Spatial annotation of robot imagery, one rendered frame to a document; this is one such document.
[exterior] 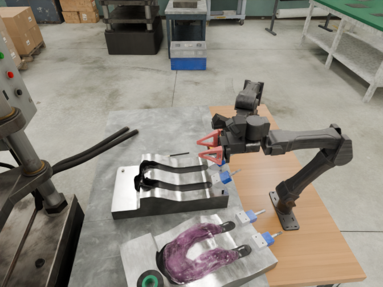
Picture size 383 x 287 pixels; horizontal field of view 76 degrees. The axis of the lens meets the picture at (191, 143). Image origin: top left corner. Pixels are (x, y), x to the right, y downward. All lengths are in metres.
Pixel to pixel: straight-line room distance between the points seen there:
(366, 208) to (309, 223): 1.40
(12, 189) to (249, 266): 0.89
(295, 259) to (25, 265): 1.02
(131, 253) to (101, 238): 0.23
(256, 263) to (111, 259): 0.53
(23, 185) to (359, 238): 2.17
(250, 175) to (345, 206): 1.33
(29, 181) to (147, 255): 0.52
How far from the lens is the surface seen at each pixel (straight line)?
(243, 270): 0.96
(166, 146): 1.43
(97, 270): 1.07
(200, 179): 1.13
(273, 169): 1.36
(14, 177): 1.14
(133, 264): 0.92
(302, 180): 1.04
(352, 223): 2.40
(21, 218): 1.35
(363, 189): 2.72
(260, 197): 1.22
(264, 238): 1.02
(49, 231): 1.25
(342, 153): 0.97
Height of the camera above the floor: 1.73
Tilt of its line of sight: 40 degrees down
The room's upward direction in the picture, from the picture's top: straight up
